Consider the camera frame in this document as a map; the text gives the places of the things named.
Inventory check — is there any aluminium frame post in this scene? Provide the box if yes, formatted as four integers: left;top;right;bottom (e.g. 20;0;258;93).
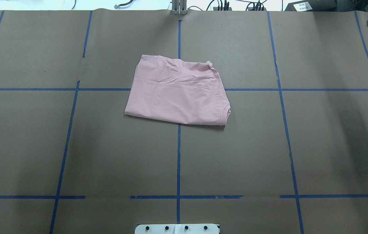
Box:
171;0;188;15

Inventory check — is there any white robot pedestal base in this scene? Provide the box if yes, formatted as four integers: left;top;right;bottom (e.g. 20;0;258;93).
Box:
134;223;221;234

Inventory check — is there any pink Snoopy t-shirt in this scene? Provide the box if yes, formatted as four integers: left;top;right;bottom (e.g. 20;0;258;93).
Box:
125;55;231;126

